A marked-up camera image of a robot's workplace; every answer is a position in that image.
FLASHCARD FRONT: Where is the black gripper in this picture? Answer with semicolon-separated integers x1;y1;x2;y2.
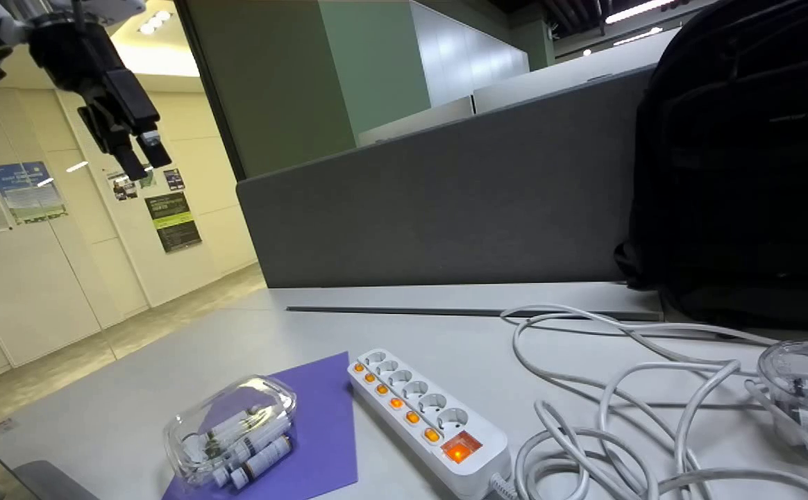
24;11;174;185

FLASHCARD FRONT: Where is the white six-socket power strip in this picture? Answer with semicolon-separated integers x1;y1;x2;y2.
345;347;514;500

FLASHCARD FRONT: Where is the green pillar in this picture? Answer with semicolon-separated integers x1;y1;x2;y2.
171;0;432;185

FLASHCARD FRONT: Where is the clear plastic container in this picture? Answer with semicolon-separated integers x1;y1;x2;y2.
160;372;300;490

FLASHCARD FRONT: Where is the grey partition panel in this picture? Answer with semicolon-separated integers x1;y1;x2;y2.
234;68;664;293

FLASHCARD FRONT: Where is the purple paper sheet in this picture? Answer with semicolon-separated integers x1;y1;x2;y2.
160;351;360;500

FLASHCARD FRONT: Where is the fluorescent ceiling lamp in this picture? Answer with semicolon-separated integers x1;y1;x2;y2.
602;0;681;29

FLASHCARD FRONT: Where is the black backpack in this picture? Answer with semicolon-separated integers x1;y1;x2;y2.
611;0;808;333

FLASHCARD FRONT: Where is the dark green wall poster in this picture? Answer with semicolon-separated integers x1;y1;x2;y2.
143;190;206;257

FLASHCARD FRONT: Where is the blue and white wall poster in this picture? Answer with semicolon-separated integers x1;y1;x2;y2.
0;160;70;225

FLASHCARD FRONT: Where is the white power strip cable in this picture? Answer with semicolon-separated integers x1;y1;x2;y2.
489;397;628;500

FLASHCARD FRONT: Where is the long white tangled cable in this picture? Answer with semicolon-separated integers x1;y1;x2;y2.
496;304;808;500

